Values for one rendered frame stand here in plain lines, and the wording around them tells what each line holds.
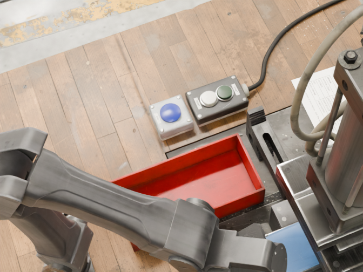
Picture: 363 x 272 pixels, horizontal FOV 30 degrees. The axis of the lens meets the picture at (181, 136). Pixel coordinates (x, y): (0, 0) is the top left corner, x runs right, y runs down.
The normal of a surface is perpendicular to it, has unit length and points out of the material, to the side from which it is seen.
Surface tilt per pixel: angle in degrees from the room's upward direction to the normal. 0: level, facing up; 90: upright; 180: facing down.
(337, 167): 90
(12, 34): 0
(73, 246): 82
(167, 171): 90
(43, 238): 90
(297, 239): 3
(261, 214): 0
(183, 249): 26
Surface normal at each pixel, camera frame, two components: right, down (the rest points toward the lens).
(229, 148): 0.37, 0.82
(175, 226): 0.37, -0.31
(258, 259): -0.42, -0.50
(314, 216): -0.06, -0.45
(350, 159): -0.72, 0.64
